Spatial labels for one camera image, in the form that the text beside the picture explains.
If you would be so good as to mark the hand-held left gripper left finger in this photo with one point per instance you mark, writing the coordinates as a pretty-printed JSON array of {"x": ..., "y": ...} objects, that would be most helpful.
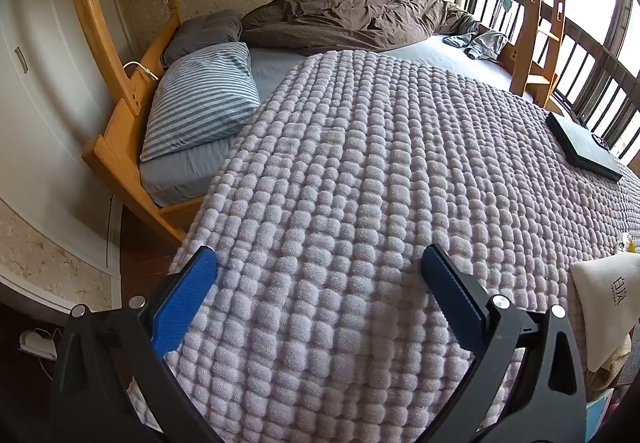
[{"x": 185, "y": 303}]

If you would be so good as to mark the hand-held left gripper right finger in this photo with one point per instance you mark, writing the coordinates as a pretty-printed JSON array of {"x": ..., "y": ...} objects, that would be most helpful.
[{"x": 450, "y": 293}]

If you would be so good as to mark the pink and blue box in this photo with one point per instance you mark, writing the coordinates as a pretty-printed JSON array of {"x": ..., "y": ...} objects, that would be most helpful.
[{"x": 597, "y": 415}]

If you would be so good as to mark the grey bed sheet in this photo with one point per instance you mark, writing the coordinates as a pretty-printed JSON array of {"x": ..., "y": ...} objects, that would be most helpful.
[{"x": 185, "y": 173}]

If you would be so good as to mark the lilac waffle blanket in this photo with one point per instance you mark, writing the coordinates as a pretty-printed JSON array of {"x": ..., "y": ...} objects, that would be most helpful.
[{"x": 375, "y": 173}]

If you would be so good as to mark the white power strip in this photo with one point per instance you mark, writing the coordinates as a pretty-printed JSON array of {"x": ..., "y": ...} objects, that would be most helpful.
[{"x": 37, "y": 343}]

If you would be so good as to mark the white cloth pouch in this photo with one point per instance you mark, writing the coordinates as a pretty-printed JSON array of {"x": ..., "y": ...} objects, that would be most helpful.
[{"x": 605, "y": 308}]

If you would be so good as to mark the yellow packet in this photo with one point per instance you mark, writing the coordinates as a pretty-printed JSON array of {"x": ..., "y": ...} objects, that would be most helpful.
[{"x": 632, "y": 245}]

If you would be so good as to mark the black flat box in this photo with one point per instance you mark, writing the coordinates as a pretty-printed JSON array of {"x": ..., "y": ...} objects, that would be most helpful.
[{"x": 580, "y": 143}]

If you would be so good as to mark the striped pillow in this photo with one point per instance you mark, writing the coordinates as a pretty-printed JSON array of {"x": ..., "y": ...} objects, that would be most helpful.
[{"x": 200, "y": 98}]

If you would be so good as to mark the wooden bunk ladder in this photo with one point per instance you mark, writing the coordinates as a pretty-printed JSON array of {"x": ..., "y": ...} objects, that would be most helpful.
[{"x": 522, "y": 73}]

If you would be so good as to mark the grey clothes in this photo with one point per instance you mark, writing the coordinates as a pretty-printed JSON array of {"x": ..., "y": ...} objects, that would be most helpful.
[{"x": 482, "y": 43}]

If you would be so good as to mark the dark balcony railing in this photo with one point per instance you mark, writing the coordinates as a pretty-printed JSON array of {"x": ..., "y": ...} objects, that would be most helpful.
[{"x": 590, "y": 68}]

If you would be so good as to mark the white wardrobe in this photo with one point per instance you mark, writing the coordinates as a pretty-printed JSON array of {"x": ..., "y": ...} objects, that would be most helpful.
[{"x": 50, "y": 73}]

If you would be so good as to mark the grey pillow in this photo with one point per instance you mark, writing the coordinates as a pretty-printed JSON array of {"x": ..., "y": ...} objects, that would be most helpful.
[{"x": 205, "y": 33}]

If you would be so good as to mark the brown duvet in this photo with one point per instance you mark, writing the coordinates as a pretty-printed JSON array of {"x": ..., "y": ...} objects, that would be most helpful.
[{"x": 350, "y": 23}]

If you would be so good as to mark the wooden bunk bed frame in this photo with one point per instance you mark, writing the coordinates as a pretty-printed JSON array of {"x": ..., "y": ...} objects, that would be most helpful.
[{"x": 125, "y": 163}]

